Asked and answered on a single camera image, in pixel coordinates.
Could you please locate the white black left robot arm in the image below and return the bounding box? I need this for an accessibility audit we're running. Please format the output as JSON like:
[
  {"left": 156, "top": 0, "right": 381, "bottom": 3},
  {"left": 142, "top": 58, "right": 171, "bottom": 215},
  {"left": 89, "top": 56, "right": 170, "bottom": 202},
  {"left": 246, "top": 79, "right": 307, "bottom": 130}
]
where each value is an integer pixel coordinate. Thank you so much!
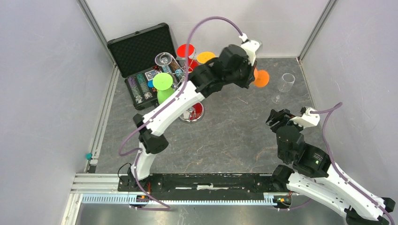
[{"left": 129, "top": 40, "right": 261, "bottom": 191}]

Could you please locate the green plastic wine glass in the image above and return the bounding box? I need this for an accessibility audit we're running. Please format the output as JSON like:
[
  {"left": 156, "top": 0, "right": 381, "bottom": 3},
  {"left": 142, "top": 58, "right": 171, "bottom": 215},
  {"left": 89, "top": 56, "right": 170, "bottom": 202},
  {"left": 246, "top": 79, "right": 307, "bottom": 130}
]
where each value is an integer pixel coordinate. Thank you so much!
[{"left": 153, "top": 73, "right": 175, "bottom": 104}]

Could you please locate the red plastic wine glass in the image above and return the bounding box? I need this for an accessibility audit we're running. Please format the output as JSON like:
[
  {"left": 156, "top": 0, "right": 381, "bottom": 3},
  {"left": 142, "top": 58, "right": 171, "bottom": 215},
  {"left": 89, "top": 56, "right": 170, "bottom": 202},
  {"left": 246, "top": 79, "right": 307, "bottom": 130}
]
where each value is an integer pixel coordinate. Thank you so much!
[{"left": 176, "top": 44, "right": 199, "bottom": 72}]

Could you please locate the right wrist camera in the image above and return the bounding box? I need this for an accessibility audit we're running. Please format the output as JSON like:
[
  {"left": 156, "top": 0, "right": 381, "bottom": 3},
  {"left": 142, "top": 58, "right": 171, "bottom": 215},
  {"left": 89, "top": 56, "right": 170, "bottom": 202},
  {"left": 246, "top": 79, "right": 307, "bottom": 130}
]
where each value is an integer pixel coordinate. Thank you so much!
[{"left": 289, "top": 107, "right": 321, "bottom": 128}]

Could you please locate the chrome wire glass rack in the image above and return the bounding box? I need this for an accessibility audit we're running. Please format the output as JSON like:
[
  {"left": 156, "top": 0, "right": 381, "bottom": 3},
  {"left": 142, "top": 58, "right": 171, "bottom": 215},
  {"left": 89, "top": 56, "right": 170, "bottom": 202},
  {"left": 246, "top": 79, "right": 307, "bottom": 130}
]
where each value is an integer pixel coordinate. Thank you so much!
[{"left": 173, "top": 63, "right": 205, "bottom": 124}]

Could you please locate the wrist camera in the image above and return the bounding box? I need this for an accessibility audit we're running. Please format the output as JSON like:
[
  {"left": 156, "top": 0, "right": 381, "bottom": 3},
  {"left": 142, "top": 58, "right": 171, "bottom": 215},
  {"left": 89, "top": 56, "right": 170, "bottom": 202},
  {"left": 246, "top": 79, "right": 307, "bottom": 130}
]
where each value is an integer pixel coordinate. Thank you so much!
[
  {"left": 289, "top": 107, "right": 321, "bottom": 128},
  {"left": 239, "top": 33, "right": 262, "bottom": 65}
]

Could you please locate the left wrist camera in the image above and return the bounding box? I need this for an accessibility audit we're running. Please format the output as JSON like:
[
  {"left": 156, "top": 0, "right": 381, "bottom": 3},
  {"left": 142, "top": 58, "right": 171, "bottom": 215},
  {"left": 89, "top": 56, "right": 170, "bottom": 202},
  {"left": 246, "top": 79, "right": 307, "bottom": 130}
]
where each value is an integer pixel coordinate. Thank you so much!
[{"left": 239, "top": 33, "right": 262, "bottom": 65}]

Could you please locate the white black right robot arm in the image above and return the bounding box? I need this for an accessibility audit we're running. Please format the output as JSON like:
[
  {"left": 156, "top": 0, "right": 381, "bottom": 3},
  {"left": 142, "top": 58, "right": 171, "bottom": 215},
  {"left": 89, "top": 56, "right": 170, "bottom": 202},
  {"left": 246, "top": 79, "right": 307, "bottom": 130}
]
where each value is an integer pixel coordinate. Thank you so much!
[{"left": 266, "top": 107, "right": 396, "bottom": 225}]

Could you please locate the slotted cable duct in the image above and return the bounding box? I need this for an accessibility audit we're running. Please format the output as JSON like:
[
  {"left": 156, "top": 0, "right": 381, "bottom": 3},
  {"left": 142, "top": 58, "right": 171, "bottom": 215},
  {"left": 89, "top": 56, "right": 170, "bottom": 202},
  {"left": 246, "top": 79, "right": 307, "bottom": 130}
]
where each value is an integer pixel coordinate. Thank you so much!
[{"left": 81, "top": 194, "right": 277, "bottom": 206}]

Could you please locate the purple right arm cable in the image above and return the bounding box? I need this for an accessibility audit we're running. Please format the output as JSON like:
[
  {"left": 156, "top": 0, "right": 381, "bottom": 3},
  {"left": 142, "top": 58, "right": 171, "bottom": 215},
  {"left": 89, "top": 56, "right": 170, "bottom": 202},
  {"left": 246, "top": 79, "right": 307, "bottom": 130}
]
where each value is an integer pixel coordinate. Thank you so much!
[{"left": 273, "top": 102, "right": 396, "bottom": 225}]

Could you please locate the yellow plastic wine glass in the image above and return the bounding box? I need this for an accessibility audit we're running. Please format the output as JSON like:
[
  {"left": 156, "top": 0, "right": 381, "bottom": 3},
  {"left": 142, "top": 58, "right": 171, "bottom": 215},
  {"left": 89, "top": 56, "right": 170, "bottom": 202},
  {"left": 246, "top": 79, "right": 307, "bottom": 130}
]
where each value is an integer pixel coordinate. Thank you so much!
[{"left": 196, "top": 52, "right": 216, "bottom": 64}]

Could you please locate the orange plastic wine glass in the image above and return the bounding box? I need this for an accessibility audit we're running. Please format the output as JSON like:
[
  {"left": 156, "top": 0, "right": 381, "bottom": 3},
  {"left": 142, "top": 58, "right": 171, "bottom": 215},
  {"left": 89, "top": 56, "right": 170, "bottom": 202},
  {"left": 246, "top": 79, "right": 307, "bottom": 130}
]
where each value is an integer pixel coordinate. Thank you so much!
[{"left": 253, "top": 68, "right": 270, "bottom": 88}]

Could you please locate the clear wine glass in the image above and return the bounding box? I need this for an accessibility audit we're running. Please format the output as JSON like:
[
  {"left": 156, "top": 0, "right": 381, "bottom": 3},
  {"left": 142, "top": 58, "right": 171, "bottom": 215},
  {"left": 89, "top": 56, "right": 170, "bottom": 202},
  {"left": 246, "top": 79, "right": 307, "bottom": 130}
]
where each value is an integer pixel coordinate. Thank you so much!
[
  {"left": 272, "top": 73, "right": 296, "bottom": 104},
  {"left": 154, "top": 52, "right": 174, "bottom": 67}
]

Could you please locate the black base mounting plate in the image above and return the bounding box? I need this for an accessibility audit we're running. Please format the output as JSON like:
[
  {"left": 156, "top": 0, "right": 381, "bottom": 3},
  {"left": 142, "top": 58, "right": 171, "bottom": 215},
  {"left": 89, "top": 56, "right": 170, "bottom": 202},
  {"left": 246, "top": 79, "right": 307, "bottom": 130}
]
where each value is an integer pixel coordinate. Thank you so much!
[{"left": 117, "top": 172, "right": 299, "bottom": 201}]

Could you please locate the black poker chip case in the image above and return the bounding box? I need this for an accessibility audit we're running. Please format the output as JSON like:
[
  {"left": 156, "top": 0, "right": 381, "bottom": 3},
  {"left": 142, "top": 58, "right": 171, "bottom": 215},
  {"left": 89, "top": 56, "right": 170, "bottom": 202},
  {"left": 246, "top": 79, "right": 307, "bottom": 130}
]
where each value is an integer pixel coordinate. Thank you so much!
[{"left": 107, "top": 22, "right": 182, "bottom": 110}]

